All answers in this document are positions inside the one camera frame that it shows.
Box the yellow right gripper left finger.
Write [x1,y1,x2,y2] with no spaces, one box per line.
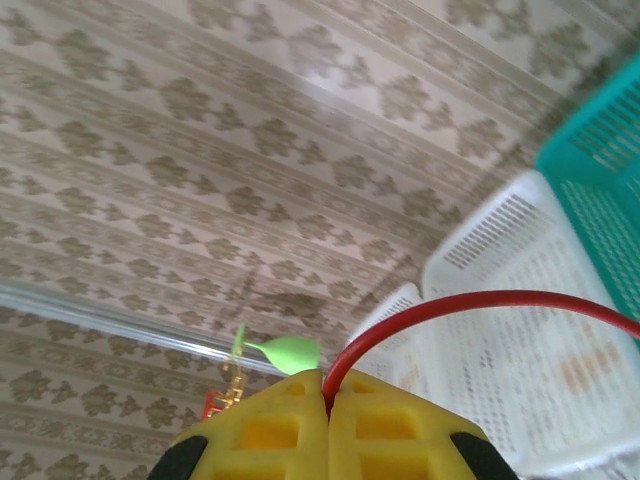
[149,369,330,480]

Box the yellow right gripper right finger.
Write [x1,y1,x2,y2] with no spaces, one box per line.
[327,368,520,480]

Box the red cable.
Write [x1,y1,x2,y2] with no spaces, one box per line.
[322,290,640,417]

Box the green wine glass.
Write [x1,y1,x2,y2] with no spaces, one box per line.
[231,322,322,377]

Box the white plastic basket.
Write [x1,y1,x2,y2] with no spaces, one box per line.
[421,169,640,474]
[344,282,427,396]

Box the teal plastic basket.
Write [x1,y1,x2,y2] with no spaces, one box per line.
[533,49,640,342]

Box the aluminium frame post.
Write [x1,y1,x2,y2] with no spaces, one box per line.
[0,278,284,372]

